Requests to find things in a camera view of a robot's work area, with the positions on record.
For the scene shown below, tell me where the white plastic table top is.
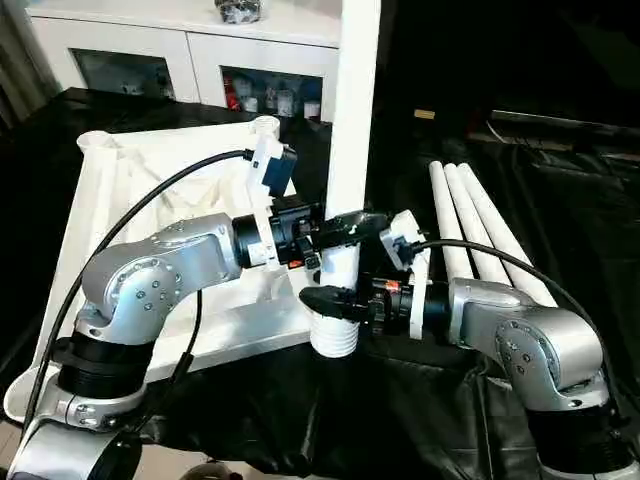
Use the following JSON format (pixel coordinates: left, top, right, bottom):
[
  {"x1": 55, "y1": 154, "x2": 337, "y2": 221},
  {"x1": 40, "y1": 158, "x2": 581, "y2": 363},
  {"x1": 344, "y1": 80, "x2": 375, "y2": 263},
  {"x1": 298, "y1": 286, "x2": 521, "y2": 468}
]
[{"x1": 2, "y1": 115, "x2": 316, "y2": 422}]

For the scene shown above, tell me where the white plastic table leg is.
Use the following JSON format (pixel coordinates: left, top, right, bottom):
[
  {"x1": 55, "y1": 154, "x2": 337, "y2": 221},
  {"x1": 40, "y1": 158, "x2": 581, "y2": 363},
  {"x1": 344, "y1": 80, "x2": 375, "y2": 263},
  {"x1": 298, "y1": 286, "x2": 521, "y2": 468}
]
[
  {"x1": 308, "y1": 0, "x2": 385, "y2": 359},
  {"x1": 458, "y1": 162, "x2": 559, "y2": 309},
  {"x1": 428, "y1": 160, "x2": 475, "y2": 284},
  {"x1": 443, "y1": 162, "x2": 519, "y2": 289}
]

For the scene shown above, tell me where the black mat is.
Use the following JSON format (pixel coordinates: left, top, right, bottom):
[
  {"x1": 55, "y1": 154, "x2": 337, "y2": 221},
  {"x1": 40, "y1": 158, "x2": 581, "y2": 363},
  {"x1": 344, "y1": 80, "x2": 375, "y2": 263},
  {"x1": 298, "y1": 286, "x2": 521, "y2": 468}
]
[{"x1": 0, "y1": 87, "x2": 640, "y2": 480}]

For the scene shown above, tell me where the dark bundled object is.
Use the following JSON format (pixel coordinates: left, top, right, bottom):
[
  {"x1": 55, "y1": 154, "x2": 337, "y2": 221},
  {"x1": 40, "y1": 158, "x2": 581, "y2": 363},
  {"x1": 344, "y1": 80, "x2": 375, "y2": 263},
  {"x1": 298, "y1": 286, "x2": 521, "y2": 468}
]
[{"x1": 213, "y1": 0, "x2": 265, "y2": 25}]

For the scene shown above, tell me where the black metal bar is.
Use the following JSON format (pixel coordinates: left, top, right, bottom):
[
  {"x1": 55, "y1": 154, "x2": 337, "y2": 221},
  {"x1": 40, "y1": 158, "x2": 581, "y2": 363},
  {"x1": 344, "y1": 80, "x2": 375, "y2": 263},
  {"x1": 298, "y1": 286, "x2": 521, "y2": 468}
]
[{"x1": 489, "y1": 108, "x2": 640, "y2": 151}]

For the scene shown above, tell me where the white glass-door cabinet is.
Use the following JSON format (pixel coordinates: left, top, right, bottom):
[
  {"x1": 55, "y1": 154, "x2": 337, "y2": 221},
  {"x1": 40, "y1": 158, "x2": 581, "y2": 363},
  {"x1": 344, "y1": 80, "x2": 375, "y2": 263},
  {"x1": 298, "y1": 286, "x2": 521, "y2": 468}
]
[{"x1": 27, "y1": 0, "x2": 351, "y2": 121}]

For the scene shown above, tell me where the grey curtain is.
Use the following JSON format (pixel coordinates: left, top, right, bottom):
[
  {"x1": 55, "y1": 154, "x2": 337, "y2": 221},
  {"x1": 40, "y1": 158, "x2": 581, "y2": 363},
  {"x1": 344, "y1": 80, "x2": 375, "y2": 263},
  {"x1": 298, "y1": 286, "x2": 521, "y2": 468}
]
[{"x1": 0, "y1": 0, "x2": 56, "y2": 134}]

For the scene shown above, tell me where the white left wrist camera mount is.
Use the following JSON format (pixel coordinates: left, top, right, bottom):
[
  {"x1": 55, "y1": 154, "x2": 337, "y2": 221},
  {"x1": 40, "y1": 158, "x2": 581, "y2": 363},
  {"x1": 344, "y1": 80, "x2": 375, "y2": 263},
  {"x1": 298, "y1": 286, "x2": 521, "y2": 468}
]
[{"x1": 244, "y1": 133, "x2": 301, "y2": 274}]

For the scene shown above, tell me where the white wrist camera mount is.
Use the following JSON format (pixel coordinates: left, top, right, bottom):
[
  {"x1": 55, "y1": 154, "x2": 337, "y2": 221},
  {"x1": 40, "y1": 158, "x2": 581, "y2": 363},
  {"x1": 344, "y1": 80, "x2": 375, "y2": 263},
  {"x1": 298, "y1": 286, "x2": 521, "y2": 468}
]
[
  {"x1": 378, "y1": 209, "x2": 432, "y2": 342},
  {"x1": 244, "y1": 133, "x2": 301, "y2": 274}
]

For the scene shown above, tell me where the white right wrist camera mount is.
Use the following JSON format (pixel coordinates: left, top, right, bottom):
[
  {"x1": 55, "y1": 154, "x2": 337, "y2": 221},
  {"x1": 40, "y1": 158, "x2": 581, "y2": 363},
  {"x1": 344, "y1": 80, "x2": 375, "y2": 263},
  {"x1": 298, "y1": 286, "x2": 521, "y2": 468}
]
[{"x1": 378, "y1": 209, "x2": 432, "y2": 342}]

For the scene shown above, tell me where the black left wrist camera cable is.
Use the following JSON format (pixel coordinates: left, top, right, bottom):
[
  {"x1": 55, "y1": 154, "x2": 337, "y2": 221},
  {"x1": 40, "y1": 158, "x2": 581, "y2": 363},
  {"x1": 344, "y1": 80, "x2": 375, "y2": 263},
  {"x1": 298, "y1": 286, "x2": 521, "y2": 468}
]
[{"x1": 22, "y1": 147, "x2": 251, "y2": 441}]

